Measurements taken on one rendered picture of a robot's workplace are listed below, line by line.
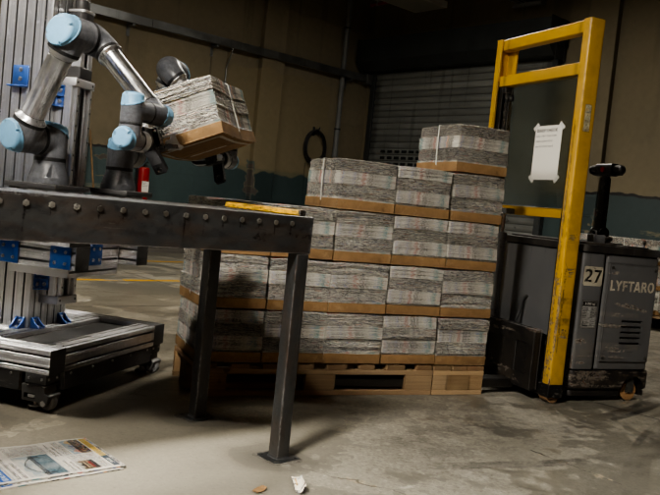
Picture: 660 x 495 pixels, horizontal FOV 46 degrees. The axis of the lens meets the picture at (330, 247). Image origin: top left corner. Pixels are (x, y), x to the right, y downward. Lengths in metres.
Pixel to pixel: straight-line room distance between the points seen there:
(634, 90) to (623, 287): 6.15
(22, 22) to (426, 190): 1.86
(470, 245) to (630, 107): 6.53
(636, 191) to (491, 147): 6.20
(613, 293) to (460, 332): 0.83
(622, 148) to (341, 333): 7.02
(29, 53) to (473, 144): 1.99
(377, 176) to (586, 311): 1.28
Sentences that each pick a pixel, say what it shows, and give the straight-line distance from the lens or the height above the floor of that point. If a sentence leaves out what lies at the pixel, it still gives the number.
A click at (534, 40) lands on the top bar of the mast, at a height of 1.80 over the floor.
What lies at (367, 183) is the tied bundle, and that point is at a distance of 3.52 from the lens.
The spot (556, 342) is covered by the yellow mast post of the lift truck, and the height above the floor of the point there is 0.30.
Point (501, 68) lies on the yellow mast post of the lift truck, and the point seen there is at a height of 1.70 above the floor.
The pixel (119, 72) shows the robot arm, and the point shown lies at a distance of 2.93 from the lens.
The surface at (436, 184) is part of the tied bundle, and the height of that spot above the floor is 0.99.
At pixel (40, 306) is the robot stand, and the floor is 0.31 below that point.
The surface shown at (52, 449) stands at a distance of 2.64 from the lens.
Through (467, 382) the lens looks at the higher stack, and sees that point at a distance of 3.92.
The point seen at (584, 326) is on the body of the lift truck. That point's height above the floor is 0.38.
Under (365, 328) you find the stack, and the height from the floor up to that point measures 0.31.
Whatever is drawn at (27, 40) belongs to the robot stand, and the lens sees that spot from 3.46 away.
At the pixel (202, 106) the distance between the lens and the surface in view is 2.97.
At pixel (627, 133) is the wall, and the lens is 10.12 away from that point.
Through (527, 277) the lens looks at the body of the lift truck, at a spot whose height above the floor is 0.57.
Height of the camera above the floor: 0.84
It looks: 3 degrees down
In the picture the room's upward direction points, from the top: 6 degrees clockwise
